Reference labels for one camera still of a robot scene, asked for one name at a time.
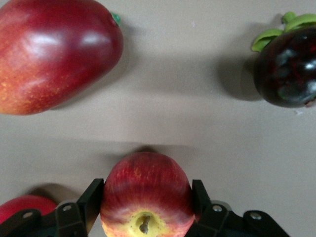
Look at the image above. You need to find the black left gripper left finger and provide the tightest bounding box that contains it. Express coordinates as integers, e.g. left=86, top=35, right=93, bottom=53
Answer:
left=0, top=178, right=104, bottom=237

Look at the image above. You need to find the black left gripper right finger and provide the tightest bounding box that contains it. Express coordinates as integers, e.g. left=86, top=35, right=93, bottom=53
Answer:
left=191, top=179, right=291, bottom=237

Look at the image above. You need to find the red yellow apple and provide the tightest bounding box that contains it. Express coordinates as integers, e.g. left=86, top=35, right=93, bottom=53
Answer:
left=100, top=152, right=196, bottom=237

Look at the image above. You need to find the red apple on table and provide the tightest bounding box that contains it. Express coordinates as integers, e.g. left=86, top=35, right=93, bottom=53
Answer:
left=0, top=194, right=59, bottom=225

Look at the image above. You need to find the brown table cover sheet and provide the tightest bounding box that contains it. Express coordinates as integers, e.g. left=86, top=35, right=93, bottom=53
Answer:
left=0, top=0, right=316, bottom=237

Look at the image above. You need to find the red orange mango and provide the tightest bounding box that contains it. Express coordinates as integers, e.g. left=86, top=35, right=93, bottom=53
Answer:
left=0, top=0, right=124, bottom=116

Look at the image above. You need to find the dark purple mangosteen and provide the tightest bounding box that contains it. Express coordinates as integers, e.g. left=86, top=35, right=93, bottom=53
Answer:
left=251, top=11, right=316, bottom=109

